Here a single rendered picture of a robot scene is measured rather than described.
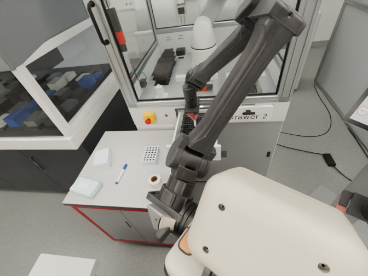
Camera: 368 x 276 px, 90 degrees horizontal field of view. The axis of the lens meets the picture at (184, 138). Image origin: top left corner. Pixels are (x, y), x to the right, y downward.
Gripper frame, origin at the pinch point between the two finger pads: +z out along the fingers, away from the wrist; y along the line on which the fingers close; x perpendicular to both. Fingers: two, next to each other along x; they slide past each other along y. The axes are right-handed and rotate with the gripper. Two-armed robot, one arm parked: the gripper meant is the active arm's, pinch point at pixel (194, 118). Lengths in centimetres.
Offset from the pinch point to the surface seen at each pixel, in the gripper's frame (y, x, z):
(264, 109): -21.9, 38.6, 15.7
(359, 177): 5, 92, 46
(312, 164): -43, 101, 110
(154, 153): 6.7, -27.0, 23.0
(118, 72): -24, -45, -15
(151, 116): -17.2, -31.8, 14.6
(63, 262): 66, -53, 20
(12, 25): -16, -81, -47
